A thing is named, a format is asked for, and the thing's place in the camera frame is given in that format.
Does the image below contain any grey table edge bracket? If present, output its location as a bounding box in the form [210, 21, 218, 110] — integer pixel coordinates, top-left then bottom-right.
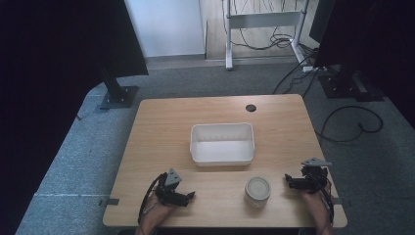
[98, 197, 120, 208]

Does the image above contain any white metal desk frame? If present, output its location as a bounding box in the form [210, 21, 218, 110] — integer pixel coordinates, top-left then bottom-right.
[222, 0, 315, 71]

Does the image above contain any black monitor panel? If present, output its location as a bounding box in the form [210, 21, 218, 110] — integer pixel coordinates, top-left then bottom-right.
[308, 0, 415, 128]

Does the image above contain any black power cable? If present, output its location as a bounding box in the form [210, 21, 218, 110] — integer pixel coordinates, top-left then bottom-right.
[271, 48, 319, 99]

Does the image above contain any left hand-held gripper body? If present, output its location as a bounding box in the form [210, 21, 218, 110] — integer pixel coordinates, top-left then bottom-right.
[154, 167, 183, 207]

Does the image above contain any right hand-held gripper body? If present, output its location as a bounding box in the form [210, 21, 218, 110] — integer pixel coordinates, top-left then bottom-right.
[300, 157, 333, 195]

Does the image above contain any glass jar with grey lid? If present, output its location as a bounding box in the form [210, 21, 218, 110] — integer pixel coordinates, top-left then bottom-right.
[244, 176, 272, 210]

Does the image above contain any black looped floor cable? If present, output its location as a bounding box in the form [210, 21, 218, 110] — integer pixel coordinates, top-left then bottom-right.
[314, 104, 385, 144]

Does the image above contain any person's left hand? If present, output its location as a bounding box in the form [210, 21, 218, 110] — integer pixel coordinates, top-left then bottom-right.
[140, 196, 178, 230]

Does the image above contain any black metal stand base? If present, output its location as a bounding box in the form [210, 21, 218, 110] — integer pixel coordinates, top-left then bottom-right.
[98, 69, 140, 111]

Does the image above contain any black curtain panel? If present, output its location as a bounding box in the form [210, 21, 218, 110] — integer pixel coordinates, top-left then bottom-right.
[0, 0, 150, 235]

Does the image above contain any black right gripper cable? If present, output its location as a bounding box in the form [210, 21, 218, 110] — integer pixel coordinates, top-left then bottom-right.
[320, 182, 336, 227]

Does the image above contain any black flat stand base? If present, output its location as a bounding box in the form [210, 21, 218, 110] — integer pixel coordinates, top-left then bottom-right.
[317, 71, 385, 103]

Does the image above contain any white plastic bin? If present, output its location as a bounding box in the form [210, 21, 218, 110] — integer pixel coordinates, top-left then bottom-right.
[189, 121, 255, 167]

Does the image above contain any bundle of black cables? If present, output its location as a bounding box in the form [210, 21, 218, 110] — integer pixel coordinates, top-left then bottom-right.
[228, 0, 297, 52]

